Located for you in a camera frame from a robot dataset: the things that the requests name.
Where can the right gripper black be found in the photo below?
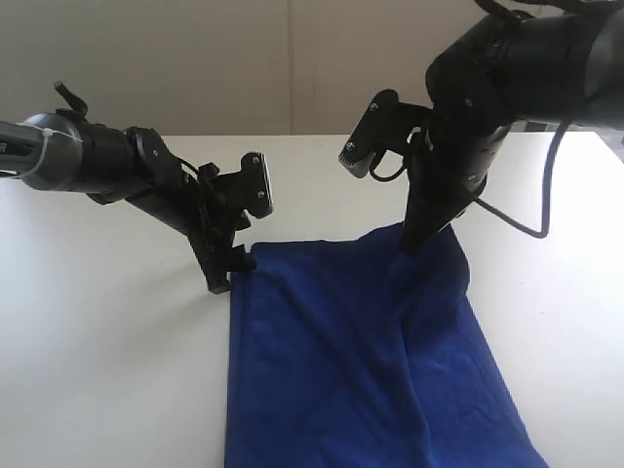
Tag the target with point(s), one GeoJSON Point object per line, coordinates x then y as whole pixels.
{"type": "Point", "coordinates": [448, 171]}

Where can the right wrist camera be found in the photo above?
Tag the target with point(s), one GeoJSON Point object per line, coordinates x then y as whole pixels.
{"type": "Point", "coordinates": [387, 125]}

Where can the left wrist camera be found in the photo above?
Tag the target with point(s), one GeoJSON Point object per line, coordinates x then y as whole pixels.
{"type": "Point", "coordinates": [249, 189]}

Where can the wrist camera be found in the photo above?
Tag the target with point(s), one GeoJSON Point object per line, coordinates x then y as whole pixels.
{"type": "Point", "coordinates": [387, 125]}
{"type": "Point", "coordinates": [249, 189]}

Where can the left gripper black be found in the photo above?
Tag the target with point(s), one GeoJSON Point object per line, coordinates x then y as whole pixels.
{"type": "Point", "coordinates": [213, 241]}

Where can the blue microfiber towel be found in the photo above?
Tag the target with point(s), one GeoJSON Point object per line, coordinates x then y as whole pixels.
{"type": "Point", "coordinates": [355, 354]}

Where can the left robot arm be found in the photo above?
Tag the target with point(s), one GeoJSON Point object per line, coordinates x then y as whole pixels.
{"type": "Point", "coordinates": [64, 152]}

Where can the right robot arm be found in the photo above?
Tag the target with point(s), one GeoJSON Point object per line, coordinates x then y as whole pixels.
{"type": "Point", "coordinates": [509, 67]}

